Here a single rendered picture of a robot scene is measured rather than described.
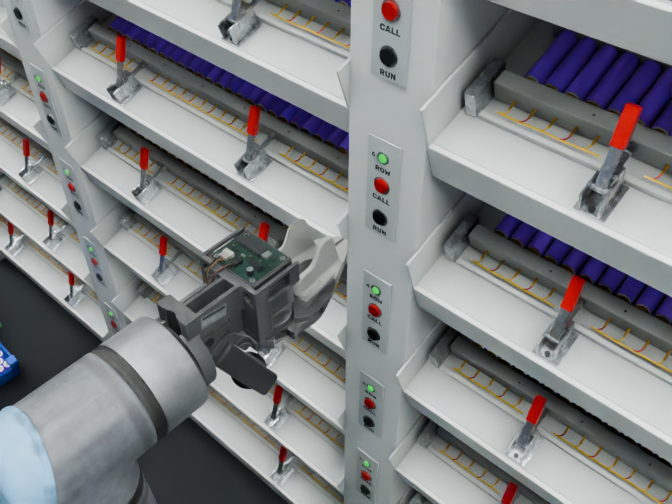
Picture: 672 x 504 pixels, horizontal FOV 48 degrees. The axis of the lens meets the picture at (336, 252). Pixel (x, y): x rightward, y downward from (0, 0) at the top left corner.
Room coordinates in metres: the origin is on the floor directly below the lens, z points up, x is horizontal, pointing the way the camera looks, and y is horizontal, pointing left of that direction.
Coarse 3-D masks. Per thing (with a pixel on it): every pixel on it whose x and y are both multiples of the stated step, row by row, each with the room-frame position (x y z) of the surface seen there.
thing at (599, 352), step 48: (432, 240) 0.59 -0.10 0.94; (480, 240) 0.59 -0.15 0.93; (528, 240) 0.59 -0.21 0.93; (432, 288) 0.56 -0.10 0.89; (480, 288) 0.55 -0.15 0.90; (528, 288) 0.54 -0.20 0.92; (576, 288) 0.48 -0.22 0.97; (624, 288) 0.52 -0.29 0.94; (480, 336) 0.52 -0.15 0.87; (528, 336) 0.49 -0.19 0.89; (576, 336) 0.48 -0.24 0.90; (624, 336) 0.47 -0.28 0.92; (576, 384) 0.44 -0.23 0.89; (624, 384) 0.43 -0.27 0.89; (624, 432) 0.41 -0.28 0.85
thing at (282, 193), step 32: (64, 32) 1.06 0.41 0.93; (64, 64) 1.04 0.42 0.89; (96, 64) 1.02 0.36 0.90; (96, 96) 0.96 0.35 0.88; (160, 96) 0.93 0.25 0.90; (192, 96) 0.92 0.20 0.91; (160, 128) 0.87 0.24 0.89; (192, 128) 0.86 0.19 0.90; (192, 160) 0.83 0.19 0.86; (224, 160) 0.79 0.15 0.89; (288, 160) 0.77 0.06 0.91; (256, 192) 0.73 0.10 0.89; (288, 192) 0.72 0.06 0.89; (320, 192) 0.71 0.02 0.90; (288, 224) 0.71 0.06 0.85; (320, 224) 0.67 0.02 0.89
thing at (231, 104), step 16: (96, 32) 1.06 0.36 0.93; (112, 32) 1.05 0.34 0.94; (112, 48) 1.04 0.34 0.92; (128, 48) 1.01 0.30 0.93; (144, 48) 1.00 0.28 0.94; (128, 64) 0.99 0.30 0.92; (160, 64) 0.96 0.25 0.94; (176, 80) 0.93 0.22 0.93; (192, 80) 0.91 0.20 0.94; (176, 96) 0.91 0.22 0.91; (208, 96) 0.88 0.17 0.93; (224, 96) 0.87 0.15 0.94; (208, 112) 0.87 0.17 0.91; (224, 112) 0.86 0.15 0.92; (240, 112) 0.84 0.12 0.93; (272, 128) 0.80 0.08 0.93; (288, 128) 0.80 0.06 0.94; (288, 144) 0.79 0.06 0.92; (304, 144) 0.77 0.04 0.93; (320, 144) 0.76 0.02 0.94; (320, 160) 0.75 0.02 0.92; (336, 160) 0.73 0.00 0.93; (320, 176) 0.73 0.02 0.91
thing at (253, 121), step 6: (252, 108) 0.78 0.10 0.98; (258, 108) 0.78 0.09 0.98; (252, 114) 0.77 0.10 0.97; (258, 114) 0.77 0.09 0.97; (252, 120) 0.77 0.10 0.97; (258, 120) 0.77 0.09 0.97; (252, 126) 0.77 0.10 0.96; (252, 132) 0.77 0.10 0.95; (252, 138) 0.77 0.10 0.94; (252, 144) 0.76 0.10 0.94; (246, 150) 0.77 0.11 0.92; (252, 150) 0.76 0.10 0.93; (246, 156) 0.77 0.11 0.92; (252, 156) 0.76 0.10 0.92
